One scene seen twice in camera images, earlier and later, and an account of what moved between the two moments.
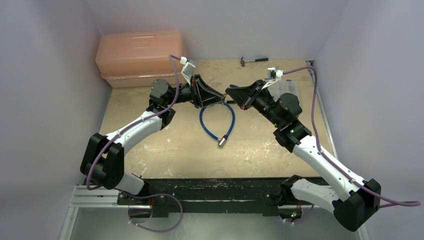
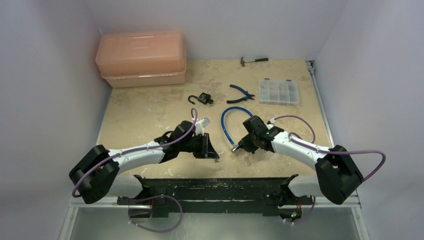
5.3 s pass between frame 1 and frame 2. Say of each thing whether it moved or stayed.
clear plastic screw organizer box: stayed
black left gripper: moved
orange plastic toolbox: stayed
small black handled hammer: stayed
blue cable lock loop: moved
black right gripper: moved
